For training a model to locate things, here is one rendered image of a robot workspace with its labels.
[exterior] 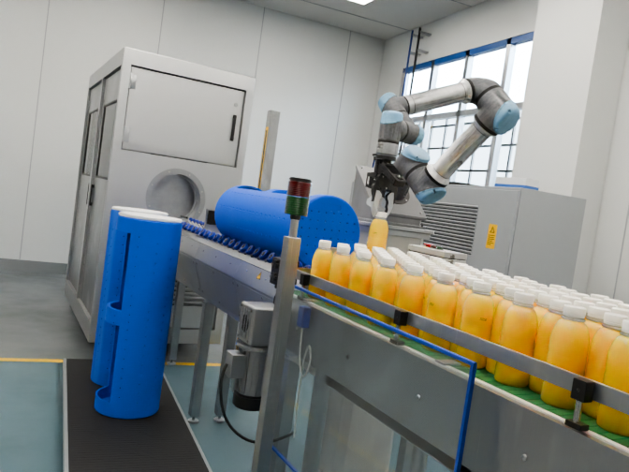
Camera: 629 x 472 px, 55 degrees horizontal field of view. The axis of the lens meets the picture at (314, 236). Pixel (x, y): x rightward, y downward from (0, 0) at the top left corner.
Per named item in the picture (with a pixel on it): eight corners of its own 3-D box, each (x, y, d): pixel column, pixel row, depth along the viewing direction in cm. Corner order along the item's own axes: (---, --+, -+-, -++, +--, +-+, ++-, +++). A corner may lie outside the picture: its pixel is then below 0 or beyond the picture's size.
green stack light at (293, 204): (300, 214, 168) (303, 198, 168) (311, 217, 162) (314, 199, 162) (280, 212, 165) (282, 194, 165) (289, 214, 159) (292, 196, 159)
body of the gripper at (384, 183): (382, 191, 216) (387, 157, 215) (396, 193, 209) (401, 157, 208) (364, 188, 212) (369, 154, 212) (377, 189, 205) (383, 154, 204)
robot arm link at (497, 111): (416, 184, 262) (508, 88, 231) (433, 210, 255) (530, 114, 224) (399, 181, 254) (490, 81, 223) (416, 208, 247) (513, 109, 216)
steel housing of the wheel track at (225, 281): (189, 270, 412) (196, 220, 410) (356, 367, 221) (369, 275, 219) (147, 267, 398) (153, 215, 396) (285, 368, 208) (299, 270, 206)
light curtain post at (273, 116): (239, 389, 372) (276, 112, 362) (241, 392, 366) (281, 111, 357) (229, 389, 369) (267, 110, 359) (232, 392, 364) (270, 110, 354)
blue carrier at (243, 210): (265, 244, 305) (271, 188, 303) (356, 274, 228) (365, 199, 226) (211, 241, 292) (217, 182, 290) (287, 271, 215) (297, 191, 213)
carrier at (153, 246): (138, 393, 297) (82, 402, 276) (160, 216, 292) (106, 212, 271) (170, 413, 277) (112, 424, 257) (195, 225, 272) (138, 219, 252)
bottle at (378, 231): (368, 261, 214) (374, 215, 213) (386, 265, 211) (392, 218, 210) (360, 262, 208) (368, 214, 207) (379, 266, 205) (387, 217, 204)
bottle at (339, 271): (348, 309, 180) (356, 254, 180) (327, 306, 179) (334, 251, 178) (343, 304, 187) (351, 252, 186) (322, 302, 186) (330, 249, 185)
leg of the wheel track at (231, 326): (222, 418, 320) (238, 302, 317) (226, 422, 315) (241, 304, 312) (212, 419, 318) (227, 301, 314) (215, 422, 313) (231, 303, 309)
